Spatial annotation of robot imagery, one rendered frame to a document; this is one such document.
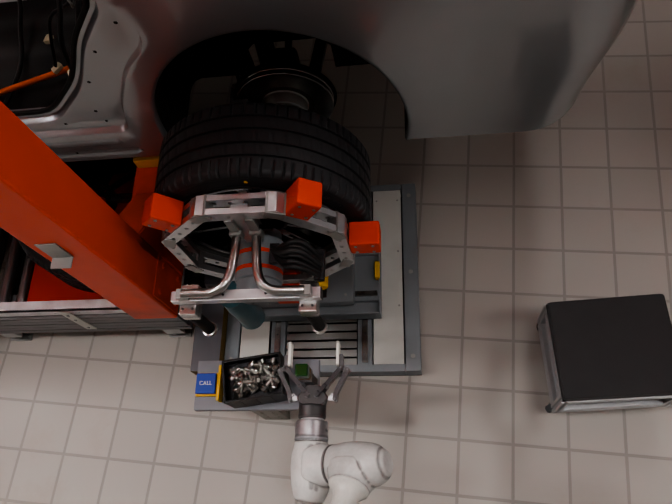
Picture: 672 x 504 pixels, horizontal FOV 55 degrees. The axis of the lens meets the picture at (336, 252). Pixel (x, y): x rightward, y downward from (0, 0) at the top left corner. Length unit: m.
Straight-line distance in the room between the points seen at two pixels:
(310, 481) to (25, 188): 0.97
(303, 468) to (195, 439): 1.10
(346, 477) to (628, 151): 2.04
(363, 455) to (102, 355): 1.66
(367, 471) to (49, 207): 0.98
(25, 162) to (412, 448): 1.71
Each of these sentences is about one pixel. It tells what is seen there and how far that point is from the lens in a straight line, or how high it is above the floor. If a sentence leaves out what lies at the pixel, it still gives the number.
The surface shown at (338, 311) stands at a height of 0.15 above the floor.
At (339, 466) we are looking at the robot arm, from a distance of 1.65.
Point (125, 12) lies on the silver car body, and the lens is 1.81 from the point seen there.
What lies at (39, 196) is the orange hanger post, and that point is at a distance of 1.64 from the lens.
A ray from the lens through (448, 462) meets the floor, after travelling 2.59.
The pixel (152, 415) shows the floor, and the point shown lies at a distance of 2.86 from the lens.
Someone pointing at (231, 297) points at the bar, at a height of 0.98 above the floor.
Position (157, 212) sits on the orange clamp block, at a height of 1.12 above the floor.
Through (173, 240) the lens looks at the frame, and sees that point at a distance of 1.92.
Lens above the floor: 2.58
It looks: 65 degrees down
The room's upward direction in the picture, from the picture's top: 21 degrees counter-clockwise
